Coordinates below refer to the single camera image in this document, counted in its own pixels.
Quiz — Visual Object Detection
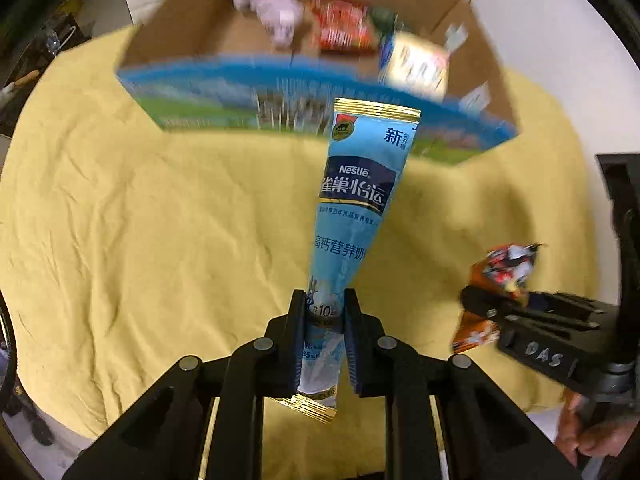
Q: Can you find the orange snack packet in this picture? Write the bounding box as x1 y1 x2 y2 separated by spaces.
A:
451 243 542 354

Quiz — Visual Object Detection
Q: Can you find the white goose plush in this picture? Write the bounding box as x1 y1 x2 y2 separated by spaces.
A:
0 70 40 108

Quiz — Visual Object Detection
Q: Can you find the person's right hand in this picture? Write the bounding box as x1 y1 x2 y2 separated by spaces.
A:
554 389 639 466

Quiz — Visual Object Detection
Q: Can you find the green snack packet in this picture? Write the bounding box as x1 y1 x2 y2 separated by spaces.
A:
367 6 408 42

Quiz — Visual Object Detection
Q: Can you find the yellow table cloth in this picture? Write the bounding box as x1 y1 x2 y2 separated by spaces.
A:
1 28 598 438

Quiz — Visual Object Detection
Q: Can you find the yellow tissue pack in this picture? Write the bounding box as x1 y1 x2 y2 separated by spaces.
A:
378 32 450 101

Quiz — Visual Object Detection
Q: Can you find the red snack packet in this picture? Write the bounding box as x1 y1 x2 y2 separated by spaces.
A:
305 0 381 54

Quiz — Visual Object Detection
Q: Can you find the purple soft cloth toy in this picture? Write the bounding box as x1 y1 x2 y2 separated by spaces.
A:
233 0 304 49

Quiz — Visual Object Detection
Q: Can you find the blue Nestle milk powder bag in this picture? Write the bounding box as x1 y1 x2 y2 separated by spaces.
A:
285 98 421 424

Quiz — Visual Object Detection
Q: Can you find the open cardboard box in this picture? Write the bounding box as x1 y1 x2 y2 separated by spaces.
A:
116 0 518 164

